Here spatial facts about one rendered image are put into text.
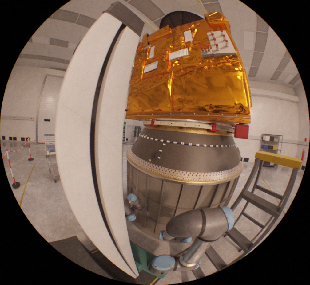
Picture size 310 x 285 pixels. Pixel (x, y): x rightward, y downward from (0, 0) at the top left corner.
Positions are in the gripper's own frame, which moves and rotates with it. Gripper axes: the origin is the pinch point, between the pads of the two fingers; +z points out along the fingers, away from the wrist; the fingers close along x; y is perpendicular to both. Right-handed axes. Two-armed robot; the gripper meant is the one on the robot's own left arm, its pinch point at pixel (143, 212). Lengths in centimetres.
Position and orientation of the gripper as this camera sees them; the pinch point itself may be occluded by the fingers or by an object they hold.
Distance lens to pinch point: 115.9
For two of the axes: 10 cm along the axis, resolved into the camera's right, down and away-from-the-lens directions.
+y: 5.8, -3.6, 7.3
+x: -7.7, 0.5, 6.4
